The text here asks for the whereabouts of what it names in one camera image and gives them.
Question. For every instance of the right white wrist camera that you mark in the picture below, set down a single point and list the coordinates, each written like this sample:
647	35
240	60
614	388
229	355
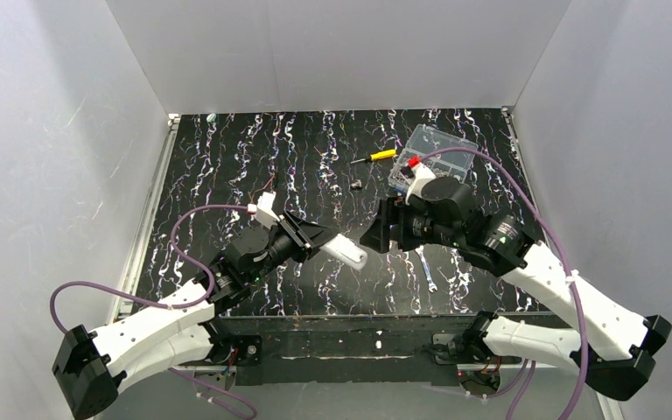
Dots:
420	176

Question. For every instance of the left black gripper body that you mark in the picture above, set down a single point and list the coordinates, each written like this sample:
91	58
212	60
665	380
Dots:
298	239

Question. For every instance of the white remote control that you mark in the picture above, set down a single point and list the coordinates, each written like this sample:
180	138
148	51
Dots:
346	251

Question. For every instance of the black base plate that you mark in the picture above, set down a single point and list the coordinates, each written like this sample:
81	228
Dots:
341	349

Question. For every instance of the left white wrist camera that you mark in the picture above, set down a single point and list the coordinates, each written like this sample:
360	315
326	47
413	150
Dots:
262	211

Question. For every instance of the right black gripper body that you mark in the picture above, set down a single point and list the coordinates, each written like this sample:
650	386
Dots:
395	223

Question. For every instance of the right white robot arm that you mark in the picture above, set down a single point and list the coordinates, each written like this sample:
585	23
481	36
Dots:
615	348

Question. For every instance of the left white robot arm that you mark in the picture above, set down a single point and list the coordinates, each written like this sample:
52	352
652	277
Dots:
94	367

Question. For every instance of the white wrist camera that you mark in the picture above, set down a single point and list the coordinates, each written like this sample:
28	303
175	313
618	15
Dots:
420	176
262	211

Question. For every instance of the silver wrench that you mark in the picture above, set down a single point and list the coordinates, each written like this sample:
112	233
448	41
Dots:
432	287

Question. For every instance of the copper wire scraps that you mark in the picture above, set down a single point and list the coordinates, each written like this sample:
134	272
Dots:
269	187

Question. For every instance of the aluminium frame rail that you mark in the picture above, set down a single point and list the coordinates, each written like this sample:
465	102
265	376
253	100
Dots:
135	261

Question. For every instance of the yellow handled screwdriver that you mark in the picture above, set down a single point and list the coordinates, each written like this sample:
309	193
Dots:
377	156

